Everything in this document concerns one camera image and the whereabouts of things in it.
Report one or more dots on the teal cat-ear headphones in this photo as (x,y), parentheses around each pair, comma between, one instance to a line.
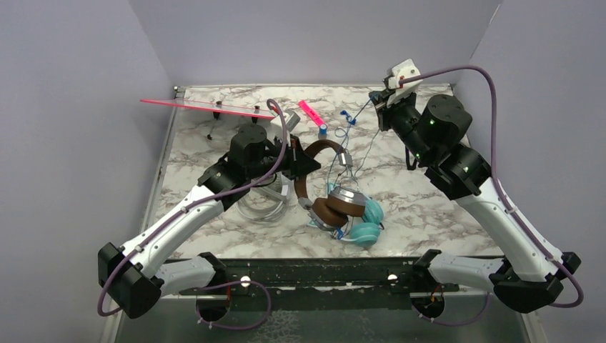
(364,225)

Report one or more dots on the blue grey stamp cylinder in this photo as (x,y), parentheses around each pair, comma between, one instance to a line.
(322,131)

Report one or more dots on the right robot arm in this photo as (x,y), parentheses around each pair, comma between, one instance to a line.
(528,276)

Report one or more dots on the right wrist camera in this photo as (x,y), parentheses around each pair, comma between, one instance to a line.
(401,81)

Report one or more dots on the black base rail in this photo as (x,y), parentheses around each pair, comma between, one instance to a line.
(337,283)

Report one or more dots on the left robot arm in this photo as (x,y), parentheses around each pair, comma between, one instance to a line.
(136,274)

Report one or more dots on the pink highlighter marker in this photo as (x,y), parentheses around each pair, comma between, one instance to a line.
(312,114)

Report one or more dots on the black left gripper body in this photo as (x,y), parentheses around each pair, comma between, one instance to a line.
(289,166)

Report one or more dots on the white grey over-ear headphones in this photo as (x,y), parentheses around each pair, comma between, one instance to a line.
(268,203)

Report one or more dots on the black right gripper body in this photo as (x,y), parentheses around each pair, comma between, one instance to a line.
(401,116)

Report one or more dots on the blue wired earbuds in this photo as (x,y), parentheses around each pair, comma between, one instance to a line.
(340,175)

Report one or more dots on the brown over-ear headphones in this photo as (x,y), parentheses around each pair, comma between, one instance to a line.
(341,199)

